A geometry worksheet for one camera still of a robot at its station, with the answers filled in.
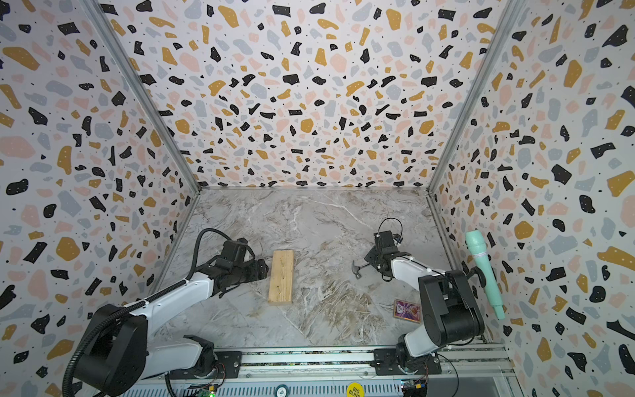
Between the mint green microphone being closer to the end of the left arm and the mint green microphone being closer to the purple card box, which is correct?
the purple card box

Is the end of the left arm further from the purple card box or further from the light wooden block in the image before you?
the purple card box

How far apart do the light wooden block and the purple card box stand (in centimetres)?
37

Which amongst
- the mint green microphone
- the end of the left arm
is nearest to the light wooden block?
the end of the left arm

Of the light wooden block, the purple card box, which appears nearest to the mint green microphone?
the purple card box

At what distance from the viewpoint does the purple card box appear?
0.84 m

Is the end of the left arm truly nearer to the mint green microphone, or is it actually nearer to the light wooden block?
the light wooden block

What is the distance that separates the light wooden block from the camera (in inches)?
33.6

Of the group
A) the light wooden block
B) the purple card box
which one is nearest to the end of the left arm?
the light wooden block

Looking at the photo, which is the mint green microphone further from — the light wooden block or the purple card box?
the light wooden block
